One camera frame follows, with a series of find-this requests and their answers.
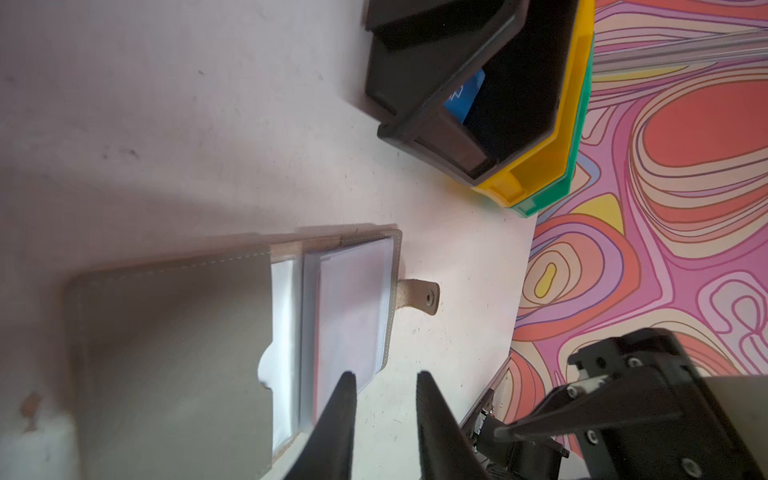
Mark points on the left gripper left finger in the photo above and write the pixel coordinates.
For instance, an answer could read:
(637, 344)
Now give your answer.
(328, 453)

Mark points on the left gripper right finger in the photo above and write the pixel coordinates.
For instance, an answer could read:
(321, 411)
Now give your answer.
(444, 451)

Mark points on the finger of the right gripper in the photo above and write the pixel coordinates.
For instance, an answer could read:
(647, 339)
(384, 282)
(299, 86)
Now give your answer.
(631, 399)

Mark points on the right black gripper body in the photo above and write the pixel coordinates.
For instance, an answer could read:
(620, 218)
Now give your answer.
(702, 444)

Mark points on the red VIP card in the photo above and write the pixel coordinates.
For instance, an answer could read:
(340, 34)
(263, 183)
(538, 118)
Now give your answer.
(347, 298)

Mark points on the blue cards in black bin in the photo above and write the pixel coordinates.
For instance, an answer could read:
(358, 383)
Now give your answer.
(460, 102)

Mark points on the green plastic bin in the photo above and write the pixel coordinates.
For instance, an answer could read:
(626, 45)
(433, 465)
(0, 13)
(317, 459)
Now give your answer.
(560, 188)

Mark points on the yellow plastic bin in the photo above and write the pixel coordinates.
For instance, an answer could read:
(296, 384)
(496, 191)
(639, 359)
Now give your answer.
(524, 112)

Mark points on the black plastic bin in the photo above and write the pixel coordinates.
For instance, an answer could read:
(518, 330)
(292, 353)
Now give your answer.
(423, 51)

